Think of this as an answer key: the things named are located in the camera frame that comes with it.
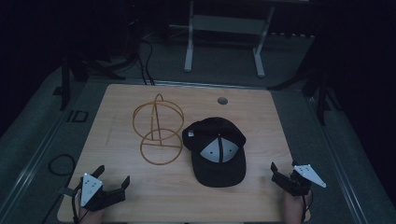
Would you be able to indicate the black tripod stand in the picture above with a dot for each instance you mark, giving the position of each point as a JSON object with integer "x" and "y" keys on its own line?
{"x": 320, "y": 96}
{"x": 65, "y": 81}

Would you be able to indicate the white metal frame stand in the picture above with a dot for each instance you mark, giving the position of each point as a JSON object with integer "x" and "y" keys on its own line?
{"x": 227, "y": 25}

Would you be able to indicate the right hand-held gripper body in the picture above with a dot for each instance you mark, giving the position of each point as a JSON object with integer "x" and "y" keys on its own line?
{"x": 299, "y": 182}

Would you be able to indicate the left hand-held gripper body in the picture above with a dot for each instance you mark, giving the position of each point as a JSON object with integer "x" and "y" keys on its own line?
{"x": 91, "y": 188}

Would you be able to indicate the person's right hand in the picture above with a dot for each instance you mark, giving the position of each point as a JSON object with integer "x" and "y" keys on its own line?
{"x": 292, "y": 207}

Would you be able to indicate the grey table grommet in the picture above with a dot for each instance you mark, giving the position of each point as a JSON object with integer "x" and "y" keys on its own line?
{"x": 222, "y": 100}

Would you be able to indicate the black cap with grey panels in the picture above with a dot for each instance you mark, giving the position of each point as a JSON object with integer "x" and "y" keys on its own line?
{"x": 218, "y": 172}

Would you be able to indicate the person's left hand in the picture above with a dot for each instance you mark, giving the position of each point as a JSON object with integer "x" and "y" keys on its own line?
{"x": 90, "y": 216}

